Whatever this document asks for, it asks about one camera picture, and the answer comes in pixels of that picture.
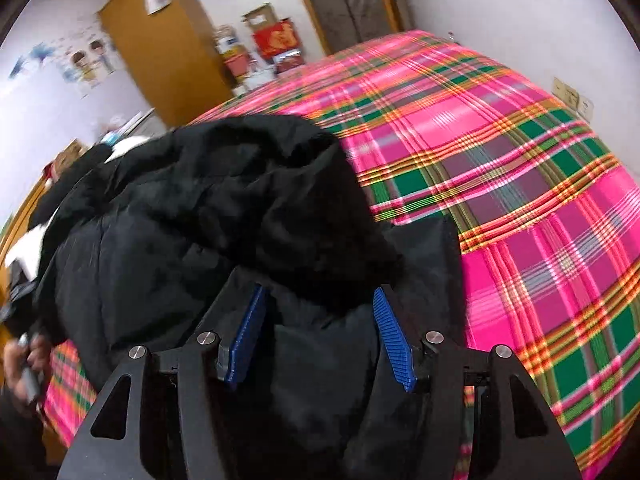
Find grey door with wooden frame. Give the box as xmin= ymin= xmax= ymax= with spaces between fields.
xmin=285 ymin=0 xmax=417 ymax=57

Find pink plaid bedsheet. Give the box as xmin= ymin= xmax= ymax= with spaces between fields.
xmin=42 ymin=30 xmax=640 ymax=480

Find red box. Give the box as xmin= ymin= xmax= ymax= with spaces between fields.
xmin=252 ymin=19 xmax=302 ymax=59

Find brown teddy bear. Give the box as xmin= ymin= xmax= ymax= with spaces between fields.
xmin=52 ymin=150 xmax=78 ymax=178

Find black puffer jacket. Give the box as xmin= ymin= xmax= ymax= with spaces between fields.
xmin=30 ymin=114 xmax=468 ymax=480

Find cartoon couple wall poster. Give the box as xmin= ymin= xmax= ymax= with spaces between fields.
xmin=10 ymin=25 xmax=120 ymax=100

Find stack of plastic containers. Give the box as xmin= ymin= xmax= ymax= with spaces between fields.
xmin=212 ymin=24 xmax=252 ymax=92

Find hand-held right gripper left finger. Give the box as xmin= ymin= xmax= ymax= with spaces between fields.
xmin=56 ymin=284 xmax=271 ymax=480

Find person's left hand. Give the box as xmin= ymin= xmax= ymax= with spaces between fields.
xmin=2 ymin=332 xmax=52 ymax=413

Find wooden wardrobe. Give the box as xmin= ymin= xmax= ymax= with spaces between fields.
xmin=97 ymin=0 xmax=236 ymax=130

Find black pillow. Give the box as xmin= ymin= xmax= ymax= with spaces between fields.
xmin=27 ymin=142 xmax=113 ymax=228

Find white duvet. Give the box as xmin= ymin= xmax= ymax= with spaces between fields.
xmin=5 ymin=132 xmax=153 ymax=268

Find cardboard box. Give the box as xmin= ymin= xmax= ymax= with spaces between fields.
xmin=242 ymin=4 xmax=279 ymax=32

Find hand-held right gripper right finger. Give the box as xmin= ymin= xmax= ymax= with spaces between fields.
xmin=372 ymin=285 xmax=584 ymax=480

